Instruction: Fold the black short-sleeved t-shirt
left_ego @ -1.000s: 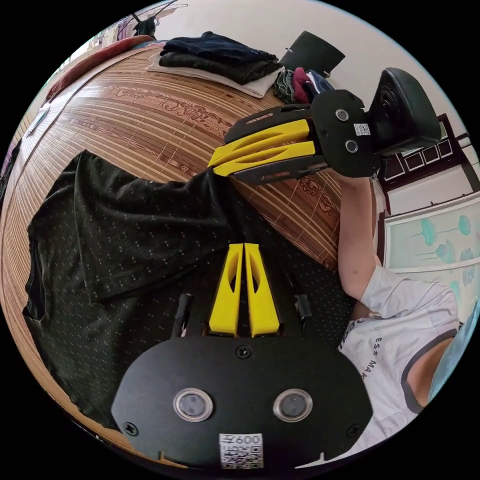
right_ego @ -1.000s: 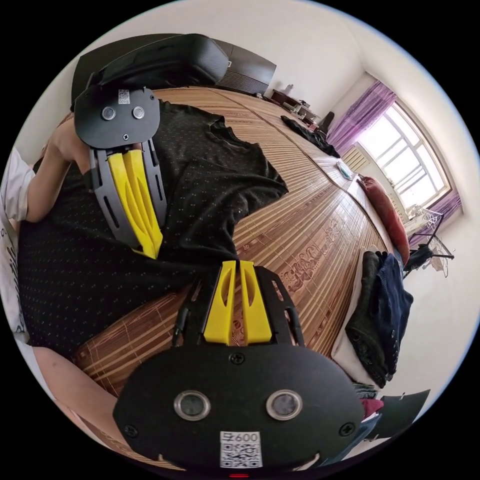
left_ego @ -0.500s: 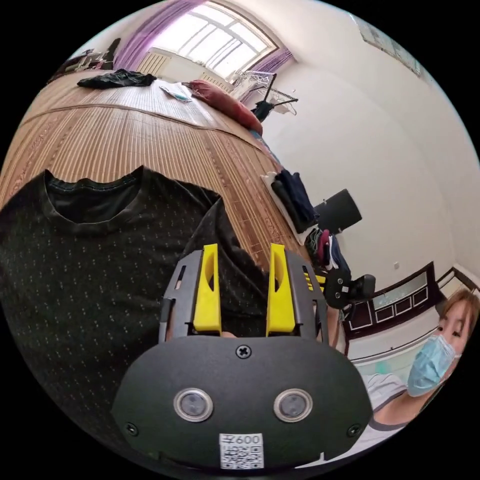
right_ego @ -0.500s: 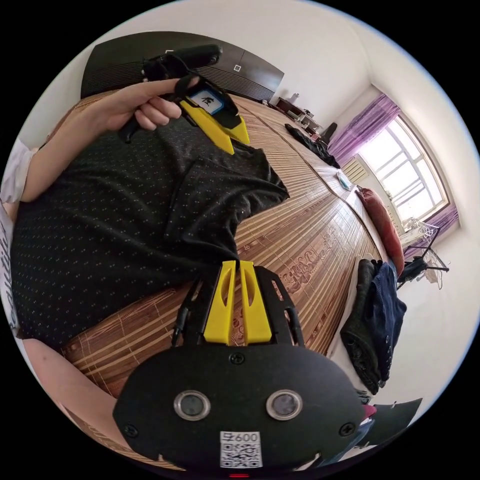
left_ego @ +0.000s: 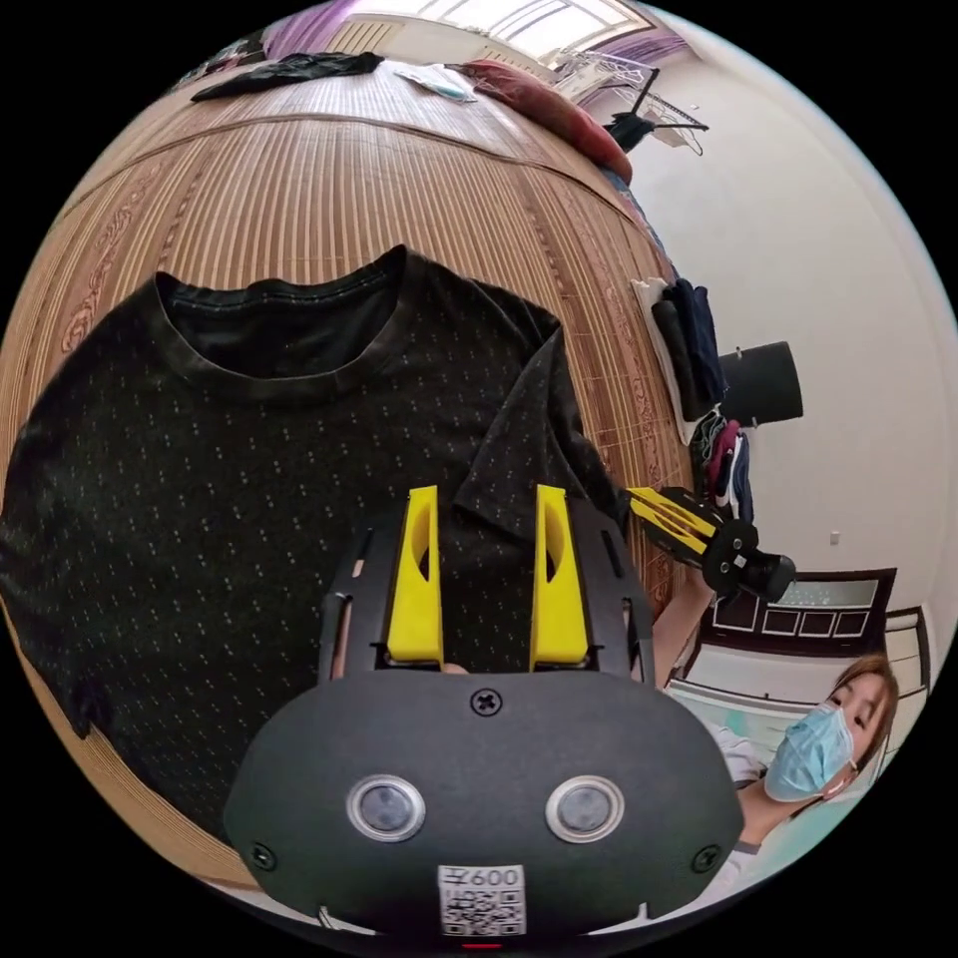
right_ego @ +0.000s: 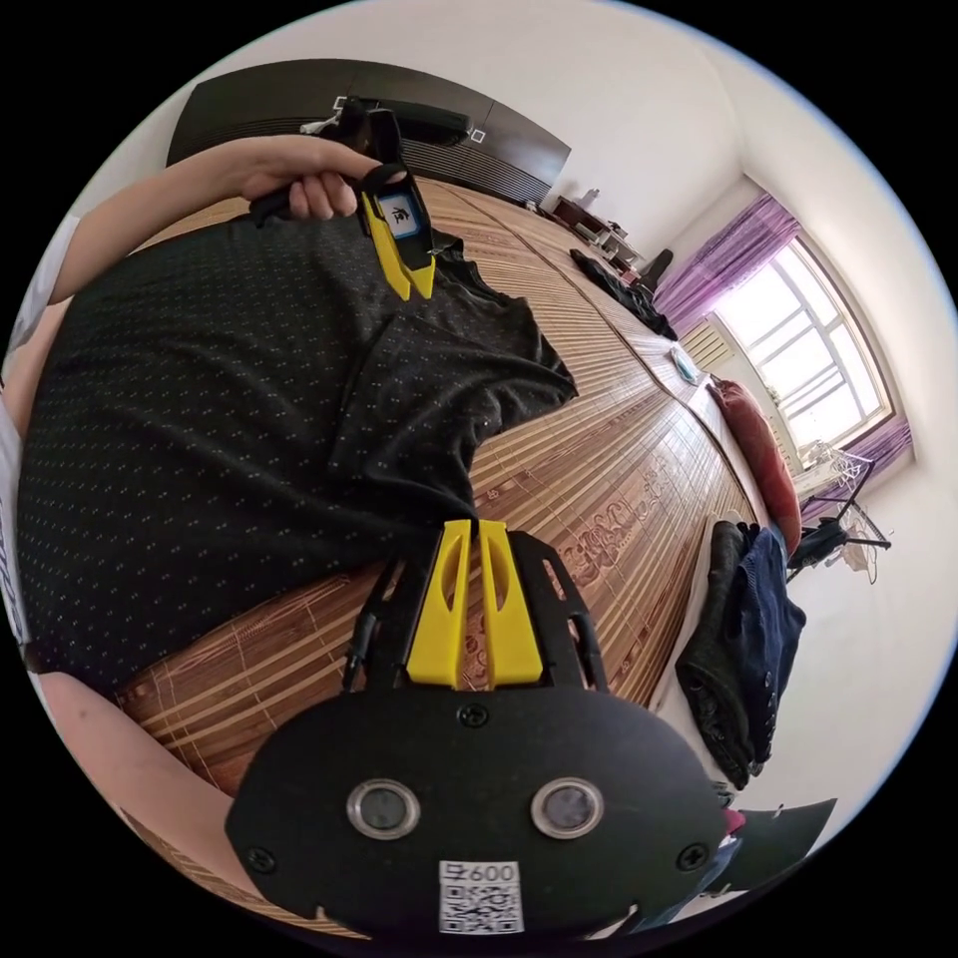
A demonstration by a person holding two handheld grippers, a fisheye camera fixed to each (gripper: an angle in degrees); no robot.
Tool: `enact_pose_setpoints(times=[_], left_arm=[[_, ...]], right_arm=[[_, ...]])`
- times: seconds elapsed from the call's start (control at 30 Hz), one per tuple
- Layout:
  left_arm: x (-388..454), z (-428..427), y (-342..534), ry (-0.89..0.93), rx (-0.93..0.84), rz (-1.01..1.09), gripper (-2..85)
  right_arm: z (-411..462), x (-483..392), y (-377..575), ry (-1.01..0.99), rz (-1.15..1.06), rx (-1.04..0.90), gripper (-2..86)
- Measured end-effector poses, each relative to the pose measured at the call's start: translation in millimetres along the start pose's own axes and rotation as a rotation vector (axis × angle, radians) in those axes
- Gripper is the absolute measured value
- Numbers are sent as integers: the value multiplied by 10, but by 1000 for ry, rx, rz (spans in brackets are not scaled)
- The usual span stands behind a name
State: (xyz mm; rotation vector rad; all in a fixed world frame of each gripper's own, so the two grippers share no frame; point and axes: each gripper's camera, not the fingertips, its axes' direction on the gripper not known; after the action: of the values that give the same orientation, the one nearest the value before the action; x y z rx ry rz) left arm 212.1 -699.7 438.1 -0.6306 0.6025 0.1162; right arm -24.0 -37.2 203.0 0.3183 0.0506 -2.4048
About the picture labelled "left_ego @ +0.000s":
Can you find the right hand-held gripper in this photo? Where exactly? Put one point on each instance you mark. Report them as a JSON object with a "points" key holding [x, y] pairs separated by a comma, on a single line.
{"points": [[737, 557]]}

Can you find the light blue and white cloth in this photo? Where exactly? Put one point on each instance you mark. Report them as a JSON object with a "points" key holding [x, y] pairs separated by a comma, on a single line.
{"points": [[438, 81]]}

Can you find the red cushion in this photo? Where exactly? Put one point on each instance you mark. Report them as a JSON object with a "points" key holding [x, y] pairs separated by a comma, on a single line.
{"points": [[557, 105]]}

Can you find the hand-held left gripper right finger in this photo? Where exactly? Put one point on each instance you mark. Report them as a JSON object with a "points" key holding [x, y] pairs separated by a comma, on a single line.
{"points": [[560, 606]]}

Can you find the person's body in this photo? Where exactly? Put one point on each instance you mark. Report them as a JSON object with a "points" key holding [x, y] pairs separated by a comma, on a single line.
{"points": [[808, 756]]}

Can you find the person's right hand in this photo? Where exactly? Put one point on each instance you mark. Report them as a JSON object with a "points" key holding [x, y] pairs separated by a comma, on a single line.
{"points": [[709, 596]]}

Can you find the purple curtain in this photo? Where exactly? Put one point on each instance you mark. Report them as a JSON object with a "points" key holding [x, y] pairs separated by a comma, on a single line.
{"points": [[314, 30]]}

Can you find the black dotted short-sleeved t-shirt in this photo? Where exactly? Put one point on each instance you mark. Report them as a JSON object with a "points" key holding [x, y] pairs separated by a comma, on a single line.
{"points": [[224, 464]]}

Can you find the window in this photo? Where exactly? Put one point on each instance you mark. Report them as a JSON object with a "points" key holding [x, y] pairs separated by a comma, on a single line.
{"points": [[516, 19]]}

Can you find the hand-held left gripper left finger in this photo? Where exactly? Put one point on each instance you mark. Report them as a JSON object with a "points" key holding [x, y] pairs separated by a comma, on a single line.
{"points": [[414, 599]]}

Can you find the pile of clothes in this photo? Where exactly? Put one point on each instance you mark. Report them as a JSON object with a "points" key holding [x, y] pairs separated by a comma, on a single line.
{"points": [[692, 352]]}

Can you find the bed with woven mat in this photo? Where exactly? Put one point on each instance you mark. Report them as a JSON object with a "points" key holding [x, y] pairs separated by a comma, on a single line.
{"points": [[337, 194]]}

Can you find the black round stool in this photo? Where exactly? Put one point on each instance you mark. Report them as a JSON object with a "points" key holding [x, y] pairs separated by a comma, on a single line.
{"points": [[767, 382]]}

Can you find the dark wooden cupboard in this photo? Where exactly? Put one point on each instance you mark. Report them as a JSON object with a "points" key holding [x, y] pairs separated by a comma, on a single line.
{"points": [[808, 617]]}

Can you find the clothes rack with hangers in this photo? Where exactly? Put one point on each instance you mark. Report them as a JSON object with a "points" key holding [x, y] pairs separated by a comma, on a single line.
{"points": [[655, 105]]}

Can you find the dark garment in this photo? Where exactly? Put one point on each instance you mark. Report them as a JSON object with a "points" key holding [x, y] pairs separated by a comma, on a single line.
{"points": [[292, 73]]}

